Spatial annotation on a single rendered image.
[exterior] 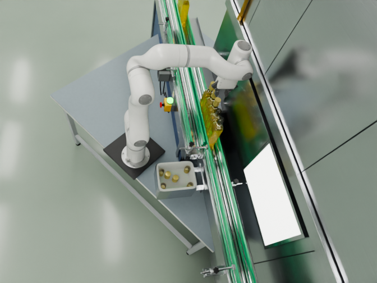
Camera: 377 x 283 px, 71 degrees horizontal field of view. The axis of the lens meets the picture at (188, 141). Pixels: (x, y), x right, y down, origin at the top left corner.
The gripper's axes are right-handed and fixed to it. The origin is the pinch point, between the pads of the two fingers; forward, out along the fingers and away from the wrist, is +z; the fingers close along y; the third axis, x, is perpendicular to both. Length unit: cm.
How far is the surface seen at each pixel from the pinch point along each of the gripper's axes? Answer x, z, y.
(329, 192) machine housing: 66, -27, -15
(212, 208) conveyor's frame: 52, 36, 6
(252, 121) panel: 19.0, -0.9, -11.8
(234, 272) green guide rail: 85, 28, 4
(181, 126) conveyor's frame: -1.5, 34.5, 15.5
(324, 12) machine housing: 13, -58, -15
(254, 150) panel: 32.6, 5.0, -11.9
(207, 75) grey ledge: -44, 34, -11
